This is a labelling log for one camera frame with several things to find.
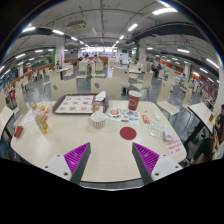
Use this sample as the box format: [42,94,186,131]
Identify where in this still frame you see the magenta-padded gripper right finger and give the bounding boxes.
[131,142,183,186]

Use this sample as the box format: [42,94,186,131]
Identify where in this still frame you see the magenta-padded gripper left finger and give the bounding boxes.
[43,142,92,185]

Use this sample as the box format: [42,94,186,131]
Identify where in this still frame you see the clear yellow-capped drink bottle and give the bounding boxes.
[34,111,51,135]

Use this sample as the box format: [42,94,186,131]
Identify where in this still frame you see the red-text notice sticker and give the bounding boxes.
[165,138,185,157]

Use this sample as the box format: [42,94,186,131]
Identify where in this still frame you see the flat round red coaster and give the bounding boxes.
[119,126,138,141]

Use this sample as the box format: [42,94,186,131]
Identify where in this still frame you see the red sauce packet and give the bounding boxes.
[141,114,151,125]

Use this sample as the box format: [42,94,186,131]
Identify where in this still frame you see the white patterned paper cup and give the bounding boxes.
[90,111,107,130]

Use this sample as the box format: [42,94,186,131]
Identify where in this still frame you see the brown food tray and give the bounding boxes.
[52,93,110,115]

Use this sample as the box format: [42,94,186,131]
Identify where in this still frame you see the fried food piece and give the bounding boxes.
[91,103,102,113]

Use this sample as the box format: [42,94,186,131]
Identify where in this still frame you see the red paper cup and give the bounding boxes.
[127,90,143,112]

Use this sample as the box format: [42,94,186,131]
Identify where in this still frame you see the crumpled clear plastic wrapper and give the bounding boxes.
[31,101,54,117]

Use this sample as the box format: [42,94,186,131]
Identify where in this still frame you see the small red box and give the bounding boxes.
[13,125,25,139]

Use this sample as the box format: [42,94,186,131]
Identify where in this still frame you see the white paper napkin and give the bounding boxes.
[94,90,107,102]

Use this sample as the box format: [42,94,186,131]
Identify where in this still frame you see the beige side table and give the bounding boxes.
[188,102,216,136]

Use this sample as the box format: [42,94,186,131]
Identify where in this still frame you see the person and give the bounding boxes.
[191,103,224,164]
[151,61,163,79]

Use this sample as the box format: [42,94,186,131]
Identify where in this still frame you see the group of beige chairs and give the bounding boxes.
[13,61,208,118]

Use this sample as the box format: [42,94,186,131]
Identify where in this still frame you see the ceiling air conditioner unit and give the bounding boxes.
[66,19,88,32]

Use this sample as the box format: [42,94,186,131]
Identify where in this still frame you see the group of ceiling lights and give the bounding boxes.
[0,6,221,78]

